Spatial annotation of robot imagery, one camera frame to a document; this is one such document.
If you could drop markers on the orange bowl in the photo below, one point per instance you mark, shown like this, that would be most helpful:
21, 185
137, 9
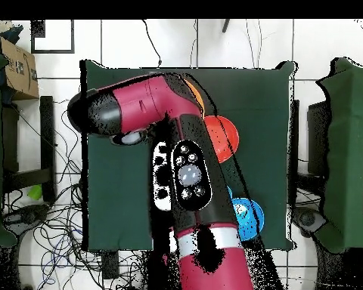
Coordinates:
227, 136

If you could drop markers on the grey square frame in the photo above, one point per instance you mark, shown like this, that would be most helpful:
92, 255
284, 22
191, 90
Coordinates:
37, 30

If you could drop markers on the dark grey rod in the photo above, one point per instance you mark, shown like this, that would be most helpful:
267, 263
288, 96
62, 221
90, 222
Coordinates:
226, 25

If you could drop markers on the dark green tablecloth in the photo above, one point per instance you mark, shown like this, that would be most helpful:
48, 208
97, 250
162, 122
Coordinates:
260, 120

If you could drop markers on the black metal frame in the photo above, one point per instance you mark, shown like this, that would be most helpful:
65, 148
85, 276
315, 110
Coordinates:
47, 151

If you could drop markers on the large yellow bowl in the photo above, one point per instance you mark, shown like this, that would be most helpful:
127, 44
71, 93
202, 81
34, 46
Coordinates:
198, 96

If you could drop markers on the cardboard box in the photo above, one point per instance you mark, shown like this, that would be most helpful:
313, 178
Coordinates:
21, 72

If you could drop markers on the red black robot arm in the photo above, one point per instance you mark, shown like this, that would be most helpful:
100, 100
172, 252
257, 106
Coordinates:
214, 272

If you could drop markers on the dark grey caster foot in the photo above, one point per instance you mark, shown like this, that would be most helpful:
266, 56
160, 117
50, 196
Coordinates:
27, 215
308, 219

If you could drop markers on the large blue bowl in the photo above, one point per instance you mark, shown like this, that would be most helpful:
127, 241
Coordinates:
257, 217

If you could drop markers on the light green plastic cup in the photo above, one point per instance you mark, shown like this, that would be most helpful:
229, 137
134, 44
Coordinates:
34, 192

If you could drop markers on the black box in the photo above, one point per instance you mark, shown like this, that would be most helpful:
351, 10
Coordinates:
317, 136

